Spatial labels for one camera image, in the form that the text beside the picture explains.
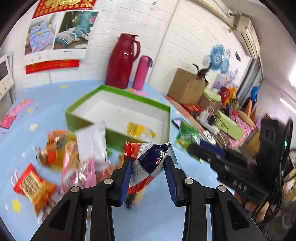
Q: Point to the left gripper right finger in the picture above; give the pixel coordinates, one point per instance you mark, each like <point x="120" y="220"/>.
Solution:
<point x="229" y="220"/>

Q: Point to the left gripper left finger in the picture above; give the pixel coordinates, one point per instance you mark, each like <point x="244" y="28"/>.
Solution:
<point x="67" y="221"/>

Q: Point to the green snack packet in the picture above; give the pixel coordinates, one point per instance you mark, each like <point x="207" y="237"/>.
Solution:
<point x="187" y="135"/>

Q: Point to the red white blue snack packet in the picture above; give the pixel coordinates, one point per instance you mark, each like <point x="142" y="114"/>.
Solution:
<point x="148" y="161"/>

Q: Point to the person's right hand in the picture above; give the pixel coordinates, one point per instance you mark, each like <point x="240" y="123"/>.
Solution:
<point x="250" y="207"/>

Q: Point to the pink wrapped snack packet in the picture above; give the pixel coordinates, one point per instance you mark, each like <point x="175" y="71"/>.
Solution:
<point x="74" y="172"/>

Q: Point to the red fried snack packet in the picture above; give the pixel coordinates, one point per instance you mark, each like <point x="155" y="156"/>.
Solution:
<point x="38" y="190"/>

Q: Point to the light green gift box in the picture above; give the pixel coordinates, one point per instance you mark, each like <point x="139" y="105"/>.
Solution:
<point x="227" y="125"/>

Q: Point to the yellow cookie bag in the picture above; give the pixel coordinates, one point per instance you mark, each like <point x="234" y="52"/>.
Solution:
<point x="60" y="151"/>

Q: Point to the white silver snack bag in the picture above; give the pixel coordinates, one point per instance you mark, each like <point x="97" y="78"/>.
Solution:
<point x="91" y="143"/>

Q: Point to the peppa pig tablecloth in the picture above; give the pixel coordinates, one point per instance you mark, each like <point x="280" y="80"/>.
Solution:
<point x="154" y="218"/>

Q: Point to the yellow snack packet in box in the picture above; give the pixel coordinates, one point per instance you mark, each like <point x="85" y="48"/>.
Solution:
<point x="139" y="131"/>

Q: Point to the brown cardboard box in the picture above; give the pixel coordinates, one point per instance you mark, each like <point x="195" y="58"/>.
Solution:
<point x="186" y="87"/>

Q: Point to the green cardboard box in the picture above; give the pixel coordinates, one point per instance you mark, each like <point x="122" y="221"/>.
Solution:
<point x="117" y="108"/>

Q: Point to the blue paper flower decoration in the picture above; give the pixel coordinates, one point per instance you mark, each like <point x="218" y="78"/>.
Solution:
<point x="218" y="59"/>

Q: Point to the pink thermos bottle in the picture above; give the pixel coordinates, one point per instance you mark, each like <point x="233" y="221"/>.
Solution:
<point x="144" y="64"/>

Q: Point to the dark red thermos jug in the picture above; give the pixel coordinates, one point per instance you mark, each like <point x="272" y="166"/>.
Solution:
<point x="125" y="52"/>

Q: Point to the wall air conditioner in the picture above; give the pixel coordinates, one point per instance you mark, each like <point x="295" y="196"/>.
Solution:
<point x="244" y="30"/>

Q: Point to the bedding wall calendar poster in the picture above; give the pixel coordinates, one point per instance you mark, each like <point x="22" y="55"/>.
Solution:
<point x="58" y="35"/>

